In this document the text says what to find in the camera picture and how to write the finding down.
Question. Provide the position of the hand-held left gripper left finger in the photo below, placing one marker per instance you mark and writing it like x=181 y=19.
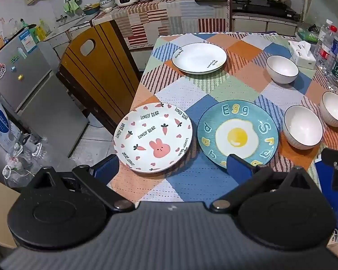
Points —
x=107 y=170

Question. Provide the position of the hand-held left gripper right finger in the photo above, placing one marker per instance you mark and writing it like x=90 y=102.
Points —
x=239 y=166

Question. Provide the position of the blue plate with fried egg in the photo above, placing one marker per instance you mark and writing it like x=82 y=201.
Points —
x=238 y=135

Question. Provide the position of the white plate with pink bunny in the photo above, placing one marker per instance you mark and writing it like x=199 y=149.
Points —
x=153 y=137

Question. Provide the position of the white ribbed bowl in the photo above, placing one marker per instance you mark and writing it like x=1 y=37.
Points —
x=335 y=108
x=302 y=126
x=281 y=69

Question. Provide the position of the white plate with sun print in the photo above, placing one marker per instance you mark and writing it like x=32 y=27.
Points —
x=198 y=57

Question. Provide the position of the stack of white bowls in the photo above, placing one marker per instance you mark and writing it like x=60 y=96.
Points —
x=106 y=1

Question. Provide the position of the blue paper bag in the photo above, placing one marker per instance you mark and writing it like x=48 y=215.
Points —
x=324 y=180

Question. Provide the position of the checkered colourful tablecloth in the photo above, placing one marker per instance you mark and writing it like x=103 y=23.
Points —
x=171 y=185

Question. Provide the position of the black white sneaker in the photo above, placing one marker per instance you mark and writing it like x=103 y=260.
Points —
x=37 y=150

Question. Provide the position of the clear plastic bag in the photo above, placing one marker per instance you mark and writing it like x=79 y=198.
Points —
x=15 y=168

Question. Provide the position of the grey refrigerator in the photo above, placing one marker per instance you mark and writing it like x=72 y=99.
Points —
x=36 y=95

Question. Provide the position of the white appliance with blue panel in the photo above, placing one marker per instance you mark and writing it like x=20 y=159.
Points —
x=1 y=123

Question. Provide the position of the water bottle with blue label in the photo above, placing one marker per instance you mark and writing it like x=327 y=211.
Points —
x=337 y=47

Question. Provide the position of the white tissue box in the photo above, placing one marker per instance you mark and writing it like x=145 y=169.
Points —
x=301 y=53

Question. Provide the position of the water bottle with red label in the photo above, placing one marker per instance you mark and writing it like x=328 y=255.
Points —
x=325 y=40

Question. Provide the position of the green plastic basket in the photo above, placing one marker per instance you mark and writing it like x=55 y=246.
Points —
x=307 y=35

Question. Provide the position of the blue fridge label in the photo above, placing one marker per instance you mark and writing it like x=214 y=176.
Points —
x=26 y=40

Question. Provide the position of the yellow detergent bottle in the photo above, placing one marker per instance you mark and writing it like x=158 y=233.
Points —
x=42 y=31

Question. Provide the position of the metal faucet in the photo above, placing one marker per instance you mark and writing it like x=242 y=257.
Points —
x=61 y=18

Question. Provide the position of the blue wash basin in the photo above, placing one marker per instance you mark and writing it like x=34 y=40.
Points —
x=91 y=10

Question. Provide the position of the striped counter cloth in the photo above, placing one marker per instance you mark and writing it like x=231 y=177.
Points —
x=163 y=19

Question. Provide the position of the black gas stove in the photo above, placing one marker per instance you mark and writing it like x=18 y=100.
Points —
x=259 y=7

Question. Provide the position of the green cloth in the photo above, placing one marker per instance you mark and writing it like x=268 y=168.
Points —
x=71 y=5

